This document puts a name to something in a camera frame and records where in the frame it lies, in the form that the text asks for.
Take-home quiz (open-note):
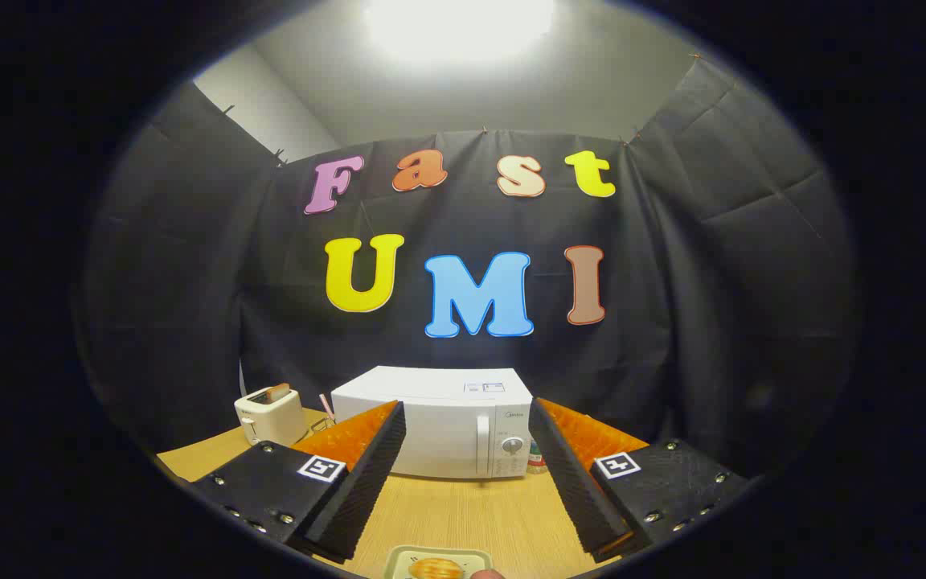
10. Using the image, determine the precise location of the white microwave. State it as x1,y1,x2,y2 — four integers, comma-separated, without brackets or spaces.
331,366,534,481

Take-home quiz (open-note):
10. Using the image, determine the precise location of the pale speckled square plate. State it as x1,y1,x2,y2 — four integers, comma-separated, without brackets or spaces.
383,545,494,579

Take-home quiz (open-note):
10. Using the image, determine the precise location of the white toaster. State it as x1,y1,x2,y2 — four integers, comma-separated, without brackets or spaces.
234,384,309,447

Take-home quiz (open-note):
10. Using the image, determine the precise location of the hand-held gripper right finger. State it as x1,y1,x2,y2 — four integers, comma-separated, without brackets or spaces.
527,397,753,564

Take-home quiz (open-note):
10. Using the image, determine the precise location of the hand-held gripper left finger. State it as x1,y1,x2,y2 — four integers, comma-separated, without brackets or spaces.
190,400,408,564

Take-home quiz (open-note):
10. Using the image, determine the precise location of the golden bread bun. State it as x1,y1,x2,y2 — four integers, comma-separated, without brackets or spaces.
408,557,464,579

